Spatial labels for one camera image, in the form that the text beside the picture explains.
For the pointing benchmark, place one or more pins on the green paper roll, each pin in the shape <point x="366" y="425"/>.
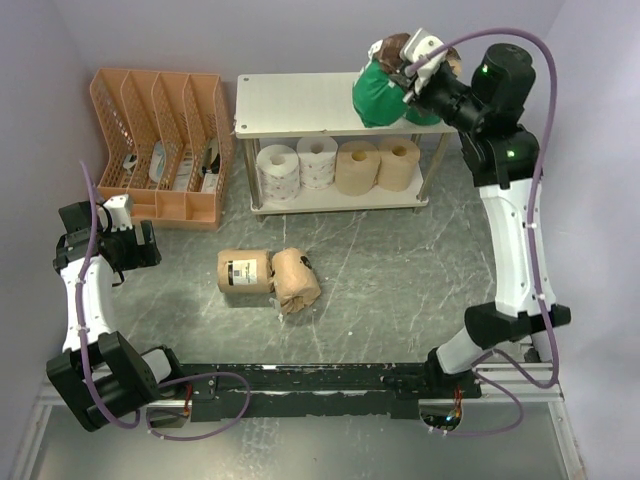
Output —
<point x="377" y="100"/>

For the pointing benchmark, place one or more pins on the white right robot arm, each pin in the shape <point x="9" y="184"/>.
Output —
<point x="504" y="159"/>

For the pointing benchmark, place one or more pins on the white two-tier shelf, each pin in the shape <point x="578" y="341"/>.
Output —
<point x="293" y="106"/>

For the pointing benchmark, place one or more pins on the beige paper towel roll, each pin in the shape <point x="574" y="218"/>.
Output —
<point x="399" y="159"/>
<point x="357" y="165"/>

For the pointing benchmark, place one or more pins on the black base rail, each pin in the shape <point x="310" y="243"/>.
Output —
<point x="396" y="390"/>

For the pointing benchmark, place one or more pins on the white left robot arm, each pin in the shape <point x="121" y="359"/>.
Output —
<point x="97" y="364"/>

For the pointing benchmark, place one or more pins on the brown paper wrapped roll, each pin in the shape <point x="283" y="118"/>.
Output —
<point x="294" y="281"/>

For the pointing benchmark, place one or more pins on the brown wrapped roll with label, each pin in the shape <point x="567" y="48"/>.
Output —
<point x="241" y="271"/>

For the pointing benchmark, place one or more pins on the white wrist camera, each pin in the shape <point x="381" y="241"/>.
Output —
<point x="423" y="53"/>
<point x="115" y="213"/>

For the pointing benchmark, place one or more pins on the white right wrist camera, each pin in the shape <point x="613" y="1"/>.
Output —
<point x="423" y="53"/>

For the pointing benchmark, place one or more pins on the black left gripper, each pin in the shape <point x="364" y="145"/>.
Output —
<point x="145" y="254"/>

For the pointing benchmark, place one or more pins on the orange plastic file organizer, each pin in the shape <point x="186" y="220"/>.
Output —
<point x="170" y="144"/>

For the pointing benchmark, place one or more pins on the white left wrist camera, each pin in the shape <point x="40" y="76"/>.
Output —
<point x="115" y="213"/>

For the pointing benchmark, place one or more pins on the white red-dotted paper roll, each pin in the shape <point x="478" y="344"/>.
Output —
<point x="317" y="160"/>

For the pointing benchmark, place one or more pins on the plain white paper roll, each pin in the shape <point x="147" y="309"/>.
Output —
<point x="279" y="173"/>

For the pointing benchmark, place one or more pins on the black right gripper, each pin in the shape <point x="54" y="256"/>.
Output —
<point x="419" y="96"/>

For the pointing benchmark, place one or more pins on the brown-topped green roll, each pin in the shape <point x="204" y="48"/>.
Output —
<point x="422" y="117"/>

